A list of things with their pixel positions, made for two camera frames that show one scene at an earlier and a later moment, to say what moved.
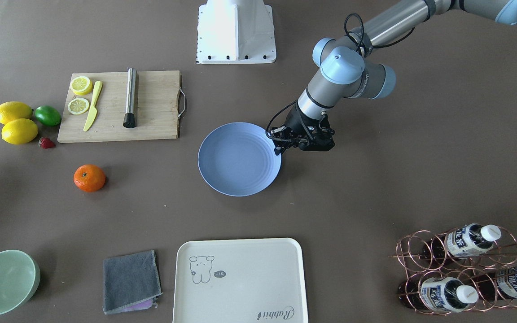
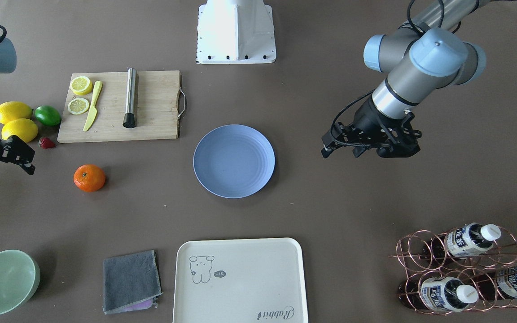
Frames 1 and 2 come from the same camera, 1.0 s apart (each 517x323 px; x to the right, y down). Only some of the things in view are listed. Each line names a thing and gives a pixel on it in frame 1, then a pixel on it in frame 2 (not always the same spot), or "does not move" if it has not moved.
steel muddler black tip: [129, 120] does not move
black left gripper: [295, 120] → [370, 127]
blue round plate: [238, 159] does not move
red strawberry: [46, 142] does not move
